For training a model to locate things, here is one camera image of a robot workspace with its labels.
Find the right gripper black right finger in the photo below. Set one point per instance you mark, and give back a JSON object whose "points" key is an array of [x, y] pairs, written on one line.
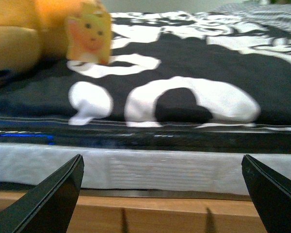
{"points": [[270, 193]]}

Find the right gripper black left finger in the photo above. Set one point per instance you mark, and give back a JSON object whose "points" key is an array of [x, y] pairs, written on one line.
{"points": [[47, 208]]}

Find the orange plush giraffe toy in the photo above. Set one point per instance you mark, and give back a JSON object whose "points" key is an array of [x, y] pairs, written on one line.
{"points": [[33, 30]]}

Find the white mattress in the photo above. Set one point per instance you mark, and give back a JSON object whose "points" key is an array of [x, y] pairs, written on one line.
{"points": [[213, 172]]}

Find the black and white bedspread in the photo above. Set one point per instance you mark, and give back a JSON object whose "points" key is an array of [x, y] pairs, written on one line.
{"points": [[218, 81]]}

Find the yellow cat face toy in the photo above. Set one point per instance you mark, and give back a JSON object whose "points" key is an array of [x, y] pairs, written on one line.
{"points": [[90, 34]]}

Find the wooden bed frame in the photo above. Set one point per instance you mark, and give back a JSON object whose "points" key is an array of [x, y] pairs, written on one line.
{"points": [[150, 215]]}

